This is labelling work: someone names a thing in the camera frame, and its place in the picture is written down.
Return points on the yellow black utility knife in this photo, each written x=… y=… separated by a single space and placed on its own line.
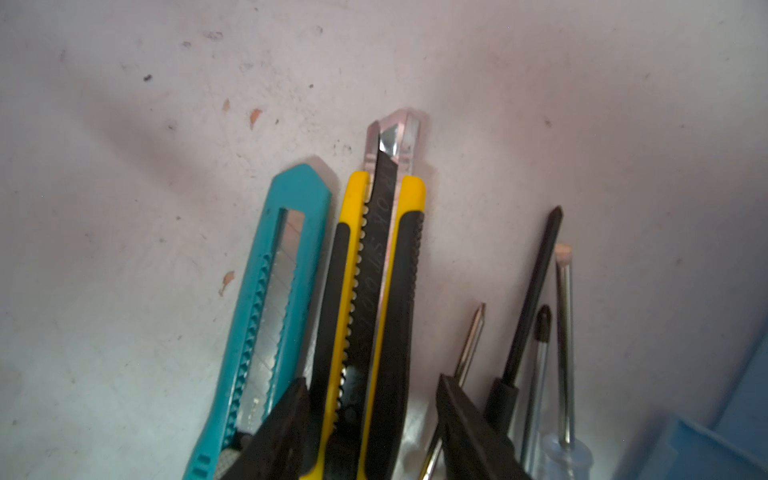
x=359 y=385

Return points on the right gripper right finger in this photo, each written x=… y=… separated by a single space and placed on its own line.
x=472 y=449

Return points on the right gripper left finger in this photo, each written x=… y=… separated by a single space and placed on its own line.
x=276 y=450

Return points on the clear handle screwdriver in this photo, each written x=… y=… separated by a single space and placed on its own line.
x=565 y=456

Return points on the thin metal screwdriver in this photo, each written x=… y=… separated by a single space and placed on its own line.
x=461 y=371

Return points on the teal utility knife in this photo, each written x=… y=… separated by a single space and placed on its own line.
x=265 y=341

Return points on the blue plastic tool box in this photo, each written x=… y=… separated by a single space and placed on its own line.
x=735 y=448

